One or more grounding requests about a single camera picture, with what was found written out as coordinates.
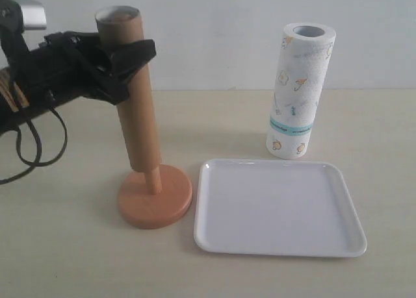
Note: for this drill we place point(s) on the wooden paper towel holder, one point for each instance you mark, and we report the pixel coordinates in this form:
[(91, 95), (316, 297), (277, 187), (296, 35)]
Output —
[(146, 210)]

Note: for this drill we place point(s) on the printed white paper towel roll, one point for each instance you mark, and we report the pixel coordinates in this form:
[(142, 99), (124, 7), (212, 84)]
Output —
[(304, 55)]

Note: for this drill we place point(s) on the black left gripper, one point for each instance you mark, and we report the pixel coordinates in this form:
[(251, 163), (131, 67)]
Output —
[(65, 67)]

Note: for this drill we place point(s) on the white rectangular plastic tray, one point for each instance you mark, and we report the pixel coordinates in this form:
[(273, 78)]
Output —
[(276, 208)]

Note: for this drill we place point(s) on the brown cardboard tube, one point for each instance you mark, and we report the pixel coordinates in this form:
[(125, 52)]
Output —
[(117, 27)]

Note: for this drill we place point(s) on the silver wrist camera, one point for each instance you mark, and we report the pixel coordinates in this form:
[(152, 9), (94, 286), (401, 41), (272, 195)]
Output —
[(23, 15)]

